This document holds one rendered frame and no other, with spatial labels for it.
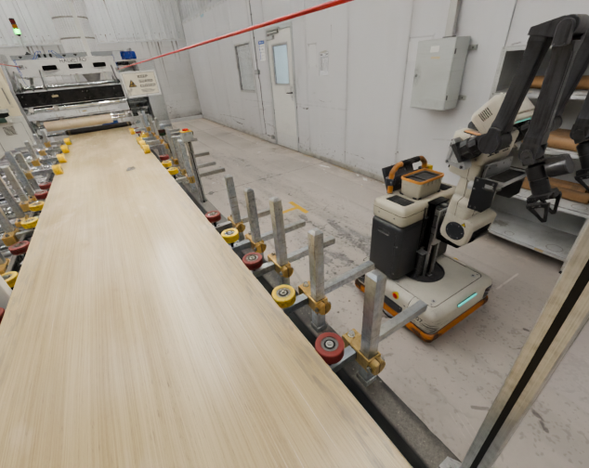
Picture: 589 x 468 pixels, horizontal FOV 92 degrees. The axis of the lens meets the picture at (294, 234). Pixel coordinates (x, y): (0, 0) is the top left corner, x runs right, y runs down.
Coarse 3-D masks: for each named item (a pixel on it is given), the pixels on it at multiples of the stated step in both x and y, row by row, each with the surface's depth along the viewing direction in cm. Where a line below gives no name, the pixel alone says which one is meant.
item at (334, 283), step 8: (368, 264) 116; (352, 272) 112; (360, 272) 113; (328, 280) 109; (336, 280) 109; (344, 280) 110; (328, 288) 106; (336, 288) 109; (296, 296) 103; (304, 296) 103; (296, 304) 100; (304, 304) 102; (288, 312) 99
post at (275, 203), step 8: (272, 200) 103; (280, 200) 104; (272, 208) 105; (280, 208) 105; (272, 216) 107; (280, 216) 107; (272, 224) 110; (280, 224) 108; (280, 232) 110; (280, 240) 112; (280, 248) 113; (280, 256) 115; (280, 264) 117; (280, 280) 124; (288, 280) 123
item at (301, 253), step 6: (324, 240) 133; (330, 240) 133; (306, 246) 130; (324, 246) 133; (294, 252) 127; (300, 252) 127; (306, 252) 128; (288, 258) 124; (294, 258) 126; (264, 264) 121; (270, 264) 121; (252, 270) 118; (258, 270) 117; (264, 270) 119; (270, 270) 121; (258, 276) 118
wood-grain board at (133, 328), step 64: (128, 128) 415; (64, 192) 199; (128, 192) 190; (64, 256) 127; (128, 256) 123; (192, 256) 119; (64, 320) 93; (128, 320) 91; (192, 320) 89; (256, 320) 87; (0, 384) 75; (64, 384) 73; (128, 384) 72; (192, 384) 71; (256, 384) 70; (320, 384) 69; (0, 448) 62; (64, 448) 61; (128, 448) 60; (192, 448) 59; (256, 448) 58; (320, 448) 57; (384, 448) 57
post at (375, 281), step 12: (372, 276) 68; (384, 276) 68; (372, 288) 69; (384, 288) 70; (372, 300) 70; (372, 312) 72; (372, 324) 74; (372, 336) 77; (360, 348) 83; (372, 348) 80; (360, 372) 88
